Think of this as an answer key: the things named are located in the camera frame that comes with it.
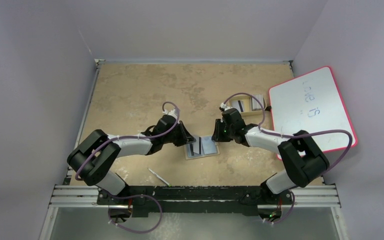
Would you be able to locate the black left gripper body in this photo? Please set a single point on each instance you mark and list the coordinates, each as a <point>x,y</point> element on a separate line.
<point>177,137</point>

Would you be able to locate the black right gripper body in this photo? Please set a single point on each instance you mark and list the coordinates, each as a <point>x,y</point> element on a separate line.
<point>218,130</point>

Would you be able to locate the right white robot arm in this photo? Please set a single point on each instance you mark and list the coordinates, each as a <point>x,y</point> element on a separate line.
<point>302,158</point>

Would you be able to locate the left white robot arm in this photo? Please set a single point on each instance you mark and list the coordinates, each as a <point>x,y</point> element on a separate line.
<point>94,156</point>

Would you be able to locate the stack of white cards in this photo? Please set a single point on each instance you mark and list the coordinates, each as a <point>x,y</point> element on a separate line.
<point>248,103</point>

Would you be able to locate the beige oval card tray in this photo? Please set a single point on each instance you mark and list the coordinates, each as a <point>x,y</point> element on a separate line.
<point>245,113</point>

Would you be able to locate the silver pen on table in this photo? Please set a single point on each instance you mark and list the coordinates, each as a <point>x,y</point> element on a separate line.
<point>160,178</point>

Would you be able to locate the pink framed whiteboard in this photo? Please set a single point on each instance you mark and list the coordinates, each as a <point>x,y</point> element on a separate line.
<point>311,102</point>

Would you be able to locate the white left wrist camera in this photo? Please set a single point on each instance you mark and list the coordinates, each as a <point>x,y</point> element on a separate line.
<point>174,113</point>

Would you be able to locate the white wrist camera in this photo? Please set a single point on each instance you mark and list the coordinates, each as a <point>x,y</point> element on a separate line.
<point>174,113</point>
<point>223,107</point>

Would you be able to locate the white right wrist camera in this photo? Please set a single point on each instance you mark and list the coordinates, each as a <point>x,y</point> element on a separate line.
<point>223,107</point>

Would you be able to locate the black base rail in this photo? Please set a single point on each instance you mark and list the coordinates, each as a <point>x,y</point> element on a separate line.
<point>245,200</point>

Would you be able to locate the aluminium frame rail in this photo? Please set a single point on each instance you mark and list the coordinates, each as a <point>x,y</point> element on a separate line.
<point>82,196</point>

